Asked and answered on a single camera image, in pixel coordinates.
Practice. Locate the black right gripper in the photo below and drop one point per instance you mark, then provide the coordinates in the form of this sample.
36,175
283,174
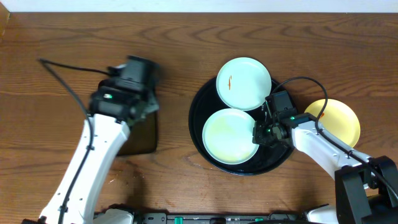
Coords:
259,137

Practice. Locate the pale green plate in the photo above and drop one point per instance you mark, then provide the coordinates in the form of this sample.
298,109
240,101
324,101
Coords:
227,136
243,83

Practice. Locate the yellow plate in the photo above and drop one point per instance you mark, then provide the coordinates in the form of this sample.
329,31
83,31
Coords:
341,121

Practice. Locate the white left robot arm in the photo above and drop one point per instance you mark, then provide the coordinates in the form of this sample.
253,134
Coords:
114,111

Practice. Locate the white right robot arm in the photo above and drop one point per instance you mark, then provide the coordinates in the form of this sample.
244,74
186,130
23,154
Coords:
365,187

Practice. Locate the round black tray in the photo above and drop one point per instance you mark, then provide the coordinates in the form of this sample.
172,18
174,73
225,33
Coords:
205,103

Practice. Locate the rectangular black water tray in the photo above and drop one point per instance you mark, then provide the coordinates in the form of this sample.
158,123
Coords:
143,137

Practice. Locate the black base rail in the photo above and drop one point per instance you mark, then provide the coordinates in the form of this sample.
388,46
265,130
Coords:
163,218

